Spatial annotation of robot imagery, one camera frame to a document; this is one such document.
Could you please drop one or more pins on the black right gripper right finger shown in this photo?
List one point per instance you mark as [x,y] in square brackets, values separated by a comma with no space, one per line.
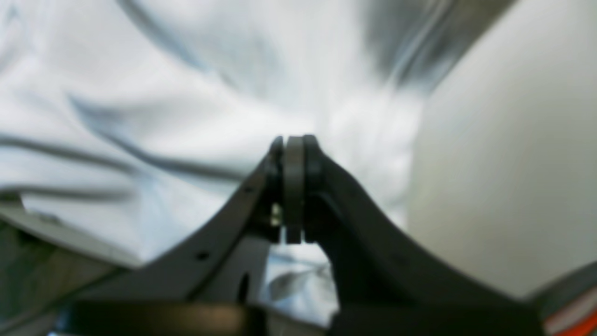
[388,285]

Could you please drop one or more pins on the white t-shirt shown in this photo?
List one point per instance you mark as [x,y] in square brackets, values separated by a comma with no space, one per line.
[126,124]

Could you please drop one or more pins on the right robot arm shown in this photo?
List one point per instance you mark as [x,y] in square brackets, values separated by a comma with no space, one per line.
[573,312]

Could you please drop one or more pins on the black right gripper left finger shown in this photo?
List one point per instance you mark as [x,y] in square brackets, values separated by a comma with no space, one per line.
[210,284]

